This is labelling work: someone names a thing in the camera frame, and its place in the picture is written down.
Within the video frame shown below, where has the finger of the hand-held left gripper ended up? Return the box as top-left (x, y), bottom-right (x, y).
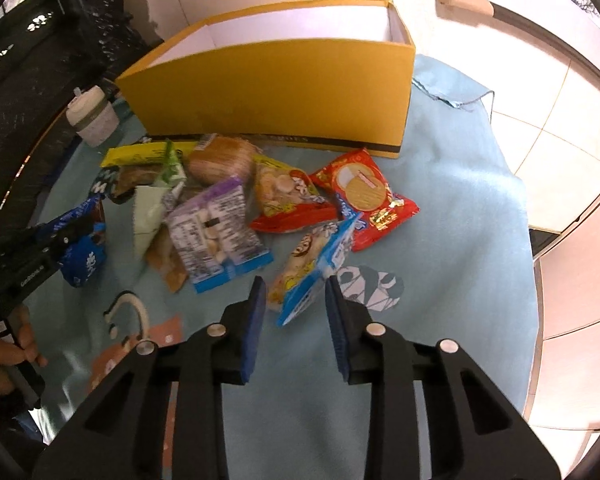
top-left (27, 220), bottom-right (93, 261)

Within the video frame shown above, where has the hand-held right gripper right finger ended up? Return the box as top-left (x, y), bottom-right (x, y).
top-left (325, 275), bottom-right (563, 480)

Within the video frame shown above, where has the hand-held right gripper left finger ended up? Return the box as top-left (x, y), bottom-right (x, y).
top-left (32, 275), bottom-right (268, 480)

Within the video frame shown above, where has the dark blue snack packet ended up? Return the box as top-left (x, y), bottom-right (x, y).
top-left (35, 195), bottom-right (108, 288)

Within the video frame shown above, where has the blue and white snack packet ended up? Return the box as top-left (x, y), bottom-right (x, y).
top-left (266, 212), bottom-right (363, 328)

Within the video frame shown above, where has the yellow cardboard box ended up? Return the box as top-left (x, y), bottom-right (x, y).
top-left (115, 0), bottom-right (415, 160)

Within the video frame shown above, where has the person's left hand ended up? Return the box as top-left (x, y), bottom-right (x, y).
top-left (0, 305), bottom-right (48, 396)

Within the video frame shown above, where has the dark cookie snack packet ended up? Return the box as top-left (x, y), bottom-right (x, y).
top-left (89, 165), bottom-right (156, 206)

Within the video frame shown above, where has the green snack packet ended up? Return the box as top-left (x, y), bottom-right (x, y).
top-left (132, 142), bottom-right (188, 258)

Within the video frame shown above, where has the brown snack packet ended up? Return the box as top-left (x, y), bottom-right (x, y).
top-left (145, 232), bottom-right (191, 293)

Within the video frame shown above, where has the purple snack packet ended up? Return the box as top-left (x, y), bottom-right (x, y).
top-left (166, 176), bottom-right (275, 295)

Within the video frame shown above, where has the white cup with lid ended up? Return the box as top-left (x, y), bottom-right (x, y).
top-left (65, 85), bottom-right (118, 148)

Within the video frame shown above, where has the red biscuit packet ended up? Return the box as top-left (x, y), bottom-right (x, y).
top-left (310, 147), bottom-right (421, 253)

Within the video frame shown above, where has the red and yellow snack packet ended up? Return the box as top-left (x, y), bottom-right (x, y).
top-left (249, 155), bottom-right (338, 233)

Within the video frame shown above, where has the teal printed blanket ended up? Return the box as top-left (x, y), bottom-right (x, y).
top-left (10, 55), bottom-right (538, 480)

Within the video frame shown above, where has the brown bread loaf packet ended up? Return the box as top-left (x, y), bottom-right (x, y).
top-left (186, 134), bottom-right (261, 188)

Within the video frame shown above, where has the black carved furniture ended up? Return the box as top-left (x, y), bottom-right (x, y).
top-left (0, 0), bottom-right (166, 241)

